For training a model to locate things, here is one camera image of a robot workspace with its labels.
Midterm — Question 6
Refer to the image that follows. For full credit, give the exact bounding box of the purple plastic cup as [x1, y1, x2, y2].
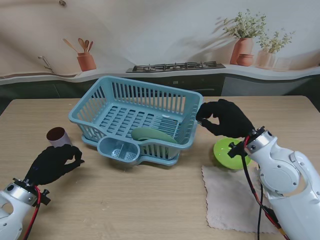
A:
[46, 126, 74, 148]

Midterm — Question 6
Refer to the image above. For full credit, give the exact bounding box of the blue plastic dish rack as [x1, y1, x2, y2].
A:
[68, 76, 204, 162]

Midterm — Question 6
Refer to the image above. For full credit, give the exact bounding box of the beige wiping cloth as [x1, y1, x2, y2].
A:
[201, 164, 281, 233]

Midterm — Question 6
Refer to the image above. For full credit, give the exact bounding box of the red black left arm cable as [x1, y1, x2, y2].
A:
[21, 186, 42, 240]

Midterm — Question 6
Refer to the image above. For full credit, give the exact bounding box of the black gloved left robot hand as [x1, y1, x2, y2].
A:
[24, 144, 85, 187]

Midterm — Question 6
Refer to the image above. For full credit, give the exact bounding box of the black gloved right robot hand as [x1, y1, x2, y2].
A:
[196, 98, 256, 140]

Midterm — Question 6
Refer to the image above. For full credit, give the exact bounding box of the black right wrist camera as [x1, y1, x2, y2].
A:
[228, 141, 245, 158]

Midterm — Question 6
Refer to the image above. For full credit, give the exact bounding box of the red black arm cable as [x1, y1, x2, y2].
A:
[21, 186, 42, 240]
[240, 136, 289, 240]

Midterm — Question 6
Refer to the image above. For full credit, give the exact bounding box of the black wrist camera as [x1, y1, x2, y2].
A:
[228, 141, 245, 158]
[38, 189, 52, 205]

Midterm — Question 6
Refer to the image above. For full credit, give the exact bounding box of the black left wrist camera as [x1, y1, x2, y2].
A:
[38, 189, 52, 205]

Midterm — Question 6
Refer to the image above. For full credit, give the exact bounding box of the red black right arm cable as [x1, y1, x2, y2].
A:
[240, 136, 289, 240]

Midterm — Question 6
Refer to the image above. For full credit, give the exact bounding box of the printed kitchen backdrop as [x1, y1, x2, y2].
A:
[0, 0, 320, 116]

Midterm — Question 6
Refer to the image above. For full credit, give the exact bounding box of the pale green plate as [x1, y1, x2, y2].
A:
[131, 127, 179, 158]

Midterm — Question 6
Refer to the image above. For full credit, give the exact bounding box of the lime green bowl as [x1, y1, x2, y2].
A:
[213, 137, 253, 170]

